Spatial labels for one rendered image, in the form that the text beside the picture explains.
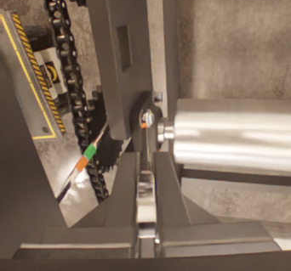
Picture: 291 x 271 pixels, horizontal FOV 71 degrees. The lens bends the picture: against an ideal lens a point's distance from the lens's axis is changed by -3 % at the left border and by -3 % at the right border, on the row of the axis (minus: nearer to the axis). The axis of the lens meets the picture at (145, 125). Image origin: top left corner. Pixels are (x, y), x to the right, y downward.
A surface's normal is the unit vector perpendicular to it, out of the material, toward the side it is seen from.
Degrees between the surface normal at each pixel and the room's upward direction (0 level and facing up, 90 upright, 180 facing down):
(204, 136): 25
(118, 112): 0
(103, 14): 0
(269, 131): 36
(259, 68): 0
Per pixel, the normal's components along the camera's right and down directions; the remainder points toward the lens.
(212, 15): -0.23, 0.47
